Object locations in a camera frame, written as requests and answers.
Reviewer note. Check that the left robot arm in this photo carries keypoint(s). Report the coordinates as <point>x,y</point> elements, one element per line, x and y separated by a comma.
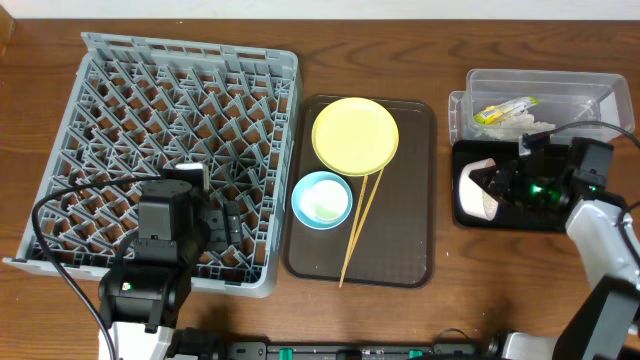
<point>141,297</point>

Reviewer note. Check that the yellow plate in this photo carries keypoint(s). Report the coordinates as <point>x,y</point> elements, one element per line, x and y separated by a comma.
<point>355,136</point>

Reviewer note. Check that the grey plastic dish rack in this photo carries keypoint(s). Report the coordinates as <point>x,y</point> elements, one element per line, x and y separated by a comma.
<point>140,105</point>

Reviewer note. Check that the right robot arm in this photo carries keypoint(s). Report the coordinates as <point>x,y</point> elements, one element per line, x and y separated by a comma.
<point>601,228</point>

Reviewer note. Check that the white bowl with rice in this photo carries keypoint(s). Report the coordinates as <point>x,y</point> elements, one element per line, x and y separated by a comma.
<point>473,199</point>

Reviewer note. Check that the wooden chopstick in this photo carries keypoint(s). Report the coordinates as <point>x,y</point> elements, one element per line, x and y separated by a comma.
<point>353,231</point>
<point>365,210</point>

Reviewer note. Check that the black tray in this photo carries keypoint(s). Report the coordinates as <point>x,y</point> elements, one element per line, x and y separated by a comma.
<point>507,217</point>

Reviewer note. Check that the green snack wrapper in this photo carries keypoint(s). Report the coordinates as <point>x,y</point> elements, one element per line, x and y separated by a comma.
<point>495,114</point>

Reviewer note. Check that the white paper cup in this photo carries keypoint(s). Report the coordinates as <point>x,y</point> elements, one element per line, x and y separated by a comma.
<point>326,201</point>

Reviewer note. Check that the light blue bowl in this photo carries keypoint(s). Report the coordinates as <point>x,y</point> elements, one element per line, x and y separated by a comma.
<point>307,182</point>

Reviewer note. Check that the left wooden chopstick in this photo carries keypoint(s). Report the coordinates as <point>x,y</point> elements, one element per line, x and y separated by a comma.
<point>353,231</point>

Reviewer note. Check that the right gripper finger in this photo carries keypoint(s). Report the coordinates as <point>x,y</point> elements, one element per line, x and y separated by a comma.
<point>499,191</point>
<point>498,175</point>

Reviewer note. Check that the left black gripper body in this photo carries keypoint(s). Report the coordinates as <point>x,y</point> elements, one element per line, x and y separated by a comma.
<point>223,226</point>

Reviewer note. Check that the clear plastic bin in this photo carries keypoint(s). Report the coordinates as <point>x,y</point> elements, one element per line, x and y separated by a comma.
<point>580,104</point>

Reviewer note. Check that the white napkin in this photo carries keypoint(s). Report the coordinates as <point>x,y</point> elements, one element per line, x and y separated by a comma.
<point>513,127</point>

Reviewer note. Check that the right wooden chopstick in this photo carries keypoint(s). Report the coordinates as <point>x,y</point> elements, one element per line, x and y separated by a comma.
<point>365,210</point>

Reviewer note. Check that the brown serving tray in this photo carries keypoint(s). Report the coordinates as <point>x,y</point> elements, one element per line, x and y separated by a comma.
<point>396,245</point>

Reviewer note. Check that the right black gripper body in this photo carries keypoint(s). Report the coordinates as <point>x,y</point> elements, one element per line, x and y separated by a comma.
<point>505,181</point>

